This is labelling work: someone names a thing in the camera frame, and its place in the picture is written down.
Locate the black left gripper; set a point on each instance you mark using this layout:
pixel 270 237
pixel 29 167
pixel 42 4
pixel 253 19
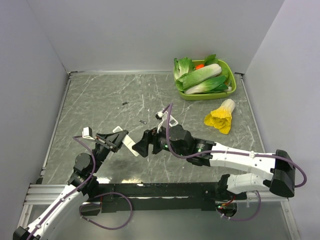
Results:
pixel 114 140

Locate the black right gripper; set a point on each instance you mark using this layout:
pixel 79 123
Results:
pixel 142 146

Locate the plain white remote control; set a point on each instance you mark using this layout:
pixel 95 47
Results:
pixel 118 129

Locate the white battery cover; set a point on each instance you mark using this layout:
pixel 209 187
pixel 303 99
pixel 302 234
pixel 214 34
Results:
pixel 129 143

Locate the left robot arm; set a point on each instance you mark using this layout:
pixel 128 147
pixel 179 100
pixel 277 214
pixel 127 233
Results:
pixel 81 186

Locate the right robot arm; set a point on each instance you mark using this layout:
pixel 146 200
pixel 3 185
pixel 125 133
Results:
pixel 272 172

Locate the white remote with buttons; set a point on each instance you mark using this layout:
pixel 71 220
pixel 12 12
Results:
pixel 173 122

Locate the black base bar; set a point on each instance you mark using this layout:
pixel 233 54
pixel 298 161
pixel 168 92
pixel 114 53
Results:
pixel 204 196

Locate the yellow toy cabbage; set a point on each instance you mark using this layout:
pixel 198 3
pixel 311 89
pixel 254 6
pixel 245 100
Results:
pixel 221 118

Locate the green toy lettuce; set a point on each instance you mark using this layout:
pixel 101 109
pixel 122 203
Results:
pixel 182 66

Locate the green toy bok choy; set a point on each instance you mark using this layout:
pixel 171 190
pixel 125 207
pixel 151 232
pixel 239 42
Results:
pixel 214 84

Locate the orange toy carrot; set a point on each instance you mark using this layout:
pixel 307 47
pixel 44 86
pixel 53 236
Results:
pixel 199 66

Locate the large green toy cabbage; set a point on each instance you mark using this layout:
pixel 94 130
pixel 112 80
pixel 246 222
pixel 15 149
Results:
pixel 198 76

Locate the green plastic basket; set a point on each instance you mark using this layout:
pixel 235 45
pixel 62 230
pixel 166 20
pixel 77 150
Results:
pixel 226 71

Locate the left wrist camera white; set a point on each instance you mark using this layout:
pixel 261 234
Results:
pixel 87 134

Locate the aluminium frame rail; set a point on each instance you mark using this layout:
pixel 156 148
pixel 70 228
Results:
pixel 46 194

